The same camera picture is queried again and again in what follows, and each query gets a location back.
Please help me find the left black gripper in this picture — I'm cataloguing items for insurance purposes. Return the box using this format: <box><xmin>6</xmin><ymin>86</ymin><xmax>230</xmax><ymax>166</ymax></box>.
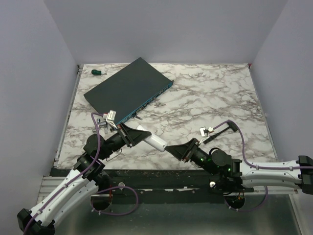
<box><xmin>100</xmin><ymin>122</ymin><xmax>151</xmax><ymax>161</ymax></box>

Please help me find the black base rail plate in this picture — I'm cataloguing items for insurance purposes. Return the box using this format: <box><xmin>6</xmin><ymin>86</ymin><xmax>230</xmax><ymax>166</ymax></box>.
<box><xmin>50</xmin><ymin>168</ymin><xmax>286</xmax><ymax>204</ymax></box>

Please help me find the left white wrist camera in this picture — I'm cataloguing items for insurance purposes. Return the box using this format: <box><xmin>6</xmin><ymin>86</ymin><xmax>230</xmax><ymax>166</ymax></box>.
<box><xmin>103</xmin><ymin>110</ymin><xmax>117</xmax><ymax>129</ymax></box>

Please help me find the dark network switch blue front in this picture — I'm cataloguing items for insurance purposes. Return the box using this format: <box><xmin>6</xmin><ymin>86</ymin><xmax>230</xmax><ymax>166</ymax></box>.
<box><xmin>84</xmin><ymin>58</ymin><xmax>174</xmax><ymax>125</ymax></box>

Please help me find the chrome metal fitting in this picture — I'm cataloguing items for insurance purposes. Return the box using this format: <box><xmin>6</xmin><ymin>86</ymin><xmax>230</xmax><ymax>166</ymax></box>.
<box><xmin>96</xmin><ymin>118</ymin><xmax>108</xmax><ymax>134</ymax></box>

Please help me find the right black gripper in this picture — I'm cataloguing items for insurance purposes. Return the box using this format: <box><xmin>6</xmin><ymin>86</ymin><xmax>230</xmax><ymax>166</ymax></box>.
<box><xmin>165</xmin><ymin>138</ymin><xmax>216</xmax><ymax>175</ymax></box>

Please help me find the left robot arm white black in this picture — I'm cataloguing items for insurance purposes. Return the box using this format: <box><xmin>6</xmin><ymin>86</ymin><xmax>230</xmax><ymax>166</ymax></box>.
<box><xmin>17</xmin><ymin>124</ymin><xmax>152</xmax><ymax>235</ymax></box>

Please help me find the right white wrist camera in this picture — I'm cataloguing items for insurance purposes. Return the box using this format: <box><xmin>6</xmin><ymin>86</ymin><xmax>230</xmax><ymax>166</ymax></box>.
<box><xmin>199</xmin><ymin>127</ymin><xmax>214</xmax><ymax>144</ymax></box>

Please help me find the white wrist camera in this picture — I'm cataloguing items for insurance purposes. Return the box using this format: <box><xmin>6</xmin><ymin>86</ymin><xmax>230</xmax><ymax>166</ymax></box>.
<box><xmin>199</xmin><ymin>127</ymin><xmax>214</xmax><ymax>144</ymax></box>
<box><xmin>103</xmin><ymin>110</ymin><xmax>117</xmax><ymax>129</ymax></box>

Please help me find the white remote control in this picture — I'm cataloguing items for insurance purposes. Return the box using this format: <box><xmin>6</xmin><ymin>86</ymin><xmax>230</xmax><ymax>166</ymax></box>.
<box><xmin>136</xmin><ymin>125</ymin><xmax>168</xmax><ymax>152</ymax></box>

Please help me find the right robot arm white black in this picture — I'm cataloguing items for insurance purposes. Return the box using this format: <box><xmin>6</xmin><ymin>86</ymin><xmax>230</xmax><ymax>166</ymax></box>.
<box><xmin>165</xmin><ymin>139</ymin><xmax>313</xmax><ymax>195</ymax></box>

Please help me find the green handled screwdriver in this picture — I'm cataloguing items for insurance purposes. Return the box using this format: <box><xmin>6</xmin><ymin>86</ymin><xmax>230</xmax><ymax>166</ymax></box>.
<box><xmin>91</xmin><ymin>69</ymin><xmax>106</xmax><ymax>76</ymax></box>

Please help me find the black rectangular bar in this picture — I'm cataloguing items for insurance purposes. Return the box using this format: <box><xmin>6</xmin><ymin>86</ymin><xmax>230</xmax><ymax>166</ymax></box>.
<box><xmin>202</xmin><ymin>120</ymin><xmax>238</xmax><ymax>144</ymax></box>

